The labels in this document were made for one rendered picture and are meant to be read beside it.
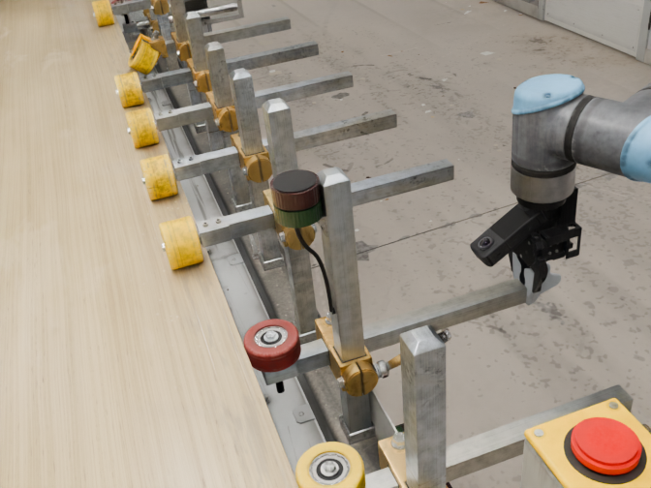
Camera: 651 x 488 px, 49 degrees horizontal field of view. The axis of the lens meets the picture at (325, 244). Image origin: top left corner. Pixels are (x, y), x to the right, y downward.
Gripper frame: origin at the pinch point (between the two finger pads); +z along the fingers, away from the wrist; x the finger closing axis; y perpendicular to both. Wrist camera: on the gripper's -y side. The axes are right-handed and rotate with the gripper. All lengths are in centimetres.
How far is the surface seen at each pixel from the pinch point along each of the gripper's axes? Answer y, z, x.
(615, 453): -30, -41, -56
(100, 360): -66, -9, 6
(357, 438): -32.6, 10.7, -6.4
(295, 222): -36.6, -31.1, -7.0
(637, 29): 223, 72, 241
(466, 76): 133, 86, 268
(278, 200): -38, -34, -6
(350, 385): -33.2, -3.2, -8.7
